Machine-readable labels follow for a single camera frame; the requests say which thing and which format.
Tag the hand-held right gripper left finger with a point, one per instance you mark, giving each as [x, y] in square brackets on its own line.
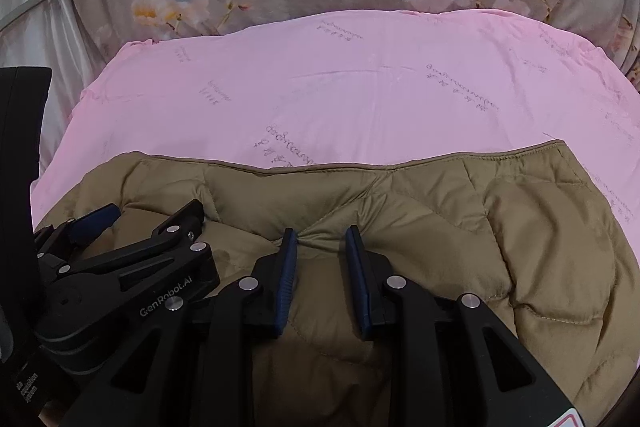
[285, 287]

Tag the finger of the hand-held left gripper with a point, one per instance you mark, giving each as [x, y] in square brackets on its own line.
[95, 221]
[175, 219]

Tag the grey metal rail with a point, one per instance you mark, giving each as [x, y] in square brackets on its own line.
[40, 3]

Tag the white curtain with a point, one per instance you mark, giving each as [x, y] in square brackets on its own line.
[55, 42]

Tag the pink blanket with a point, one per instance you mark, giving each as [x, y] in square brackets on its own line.
[350, 82]

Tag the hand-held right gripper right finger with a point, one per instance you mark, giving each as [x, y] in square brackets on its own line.
[361, 287]

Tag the olive quilted jacket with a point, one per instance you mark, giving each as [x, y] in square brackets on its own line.
[450, 217]

